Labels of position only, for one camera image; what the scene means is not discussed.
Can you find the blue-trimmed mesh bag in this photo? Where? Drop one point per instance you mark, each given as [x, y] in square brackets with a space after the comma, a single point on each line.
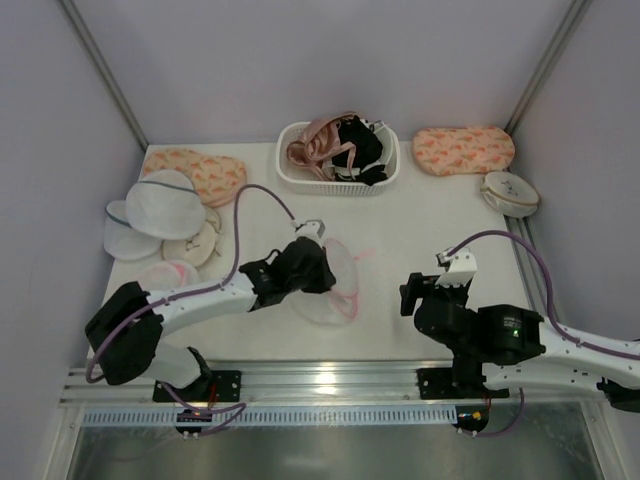
[121, 240]
[165, 205]

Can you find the floral pad right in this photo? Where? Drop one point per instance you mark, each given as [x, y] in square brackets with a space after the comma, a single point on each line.
[451, 151]

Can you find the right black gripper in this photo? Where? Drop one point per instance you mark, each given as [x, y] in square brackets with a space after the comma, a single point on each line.
[413, 292]

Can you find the blue-trimmed mesh bag lower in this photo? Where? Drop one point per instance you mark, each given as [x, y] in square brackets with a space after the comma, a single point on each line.
[121, 240]

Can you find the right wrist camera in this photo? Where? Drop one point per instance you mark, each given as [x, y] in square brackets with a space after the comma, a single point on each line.
[459, 268]

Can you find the frame post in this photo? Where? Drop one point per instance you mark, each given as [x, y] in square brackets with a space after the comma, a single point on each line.
[89, 44]
[553, 51]

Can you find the white slotted cable duct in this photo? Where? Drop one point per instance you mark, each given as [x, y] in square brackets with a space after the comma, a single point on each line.
[272, 416]

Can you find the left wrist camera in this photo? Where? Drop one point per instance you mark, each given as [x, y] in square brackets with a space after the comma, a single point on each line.
[313, 229]

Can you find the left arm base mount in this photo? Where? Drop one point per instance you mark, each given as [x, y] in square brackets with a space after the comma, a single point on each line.
[220, 386]

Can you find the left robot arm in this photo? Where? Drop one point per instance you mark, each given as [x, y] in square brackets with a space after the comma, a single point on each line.
[128, 332]

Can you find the blue-trimmed mesh bag top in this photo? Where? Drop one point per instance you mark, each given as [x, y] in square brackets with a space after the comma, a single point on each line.
[165, 205]

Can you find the pink-trimmed mesh laundry bag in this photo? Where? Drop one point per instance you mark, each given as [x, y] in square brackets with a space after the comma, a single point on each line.
[339, 306]

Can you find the left frame post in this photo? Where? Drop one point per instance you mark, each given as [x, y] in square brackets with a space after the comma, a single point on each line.
[89, 44]

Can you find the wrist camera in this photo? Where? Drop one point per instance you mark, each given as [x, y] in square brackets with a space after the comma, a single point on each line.
[313, 229]
[459, 268]

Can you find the right frame post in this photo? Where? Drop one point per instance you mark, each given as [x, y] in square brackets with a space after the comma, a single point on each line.
[553, 51]

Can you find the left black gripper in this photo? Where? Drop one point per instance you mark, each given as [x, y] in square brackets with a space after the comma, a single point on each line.
[316, 270]

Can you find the beige-trimmed laundry bag right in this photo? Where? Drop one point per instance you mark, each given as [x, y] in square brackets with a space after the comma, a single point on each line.
[509, 194]

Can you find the floral pad left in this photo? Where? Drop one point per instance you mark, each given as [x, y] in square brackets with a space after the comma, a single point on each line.
[217, 179]

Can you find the aluminium mounting rail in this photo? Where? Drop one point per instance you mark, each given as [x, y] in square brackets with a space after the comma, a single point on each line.
[341, 382]

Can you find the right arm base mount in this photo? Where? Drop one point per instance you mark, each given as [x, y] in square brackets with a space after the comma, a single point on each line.
[444, 383]

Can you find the pink-trimmed flat mesh bag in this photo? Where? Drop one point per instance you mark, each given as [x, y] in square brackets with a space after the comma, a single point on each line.
[167, 275]

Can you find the pink bra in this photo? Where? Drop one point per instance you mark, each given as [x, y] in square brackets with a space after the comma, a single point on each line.
[297, 156]
[321, 140]

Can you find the beige laundry bag left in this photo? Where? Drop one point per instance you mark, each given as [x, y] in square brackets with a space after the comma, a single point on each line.
[199, 248]

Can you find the floral pad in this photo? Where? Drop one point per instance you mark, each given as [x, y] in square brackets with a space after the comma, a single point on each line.
[451, 151]
[217, 179]

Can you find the black bra in basket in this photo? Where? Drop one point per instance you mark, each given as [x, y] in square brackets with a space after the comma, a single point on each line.
[366, 166]

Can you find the pink bra in basket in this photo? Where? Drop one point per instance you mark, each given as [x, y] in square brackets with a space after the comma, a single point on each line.
[297, 156]

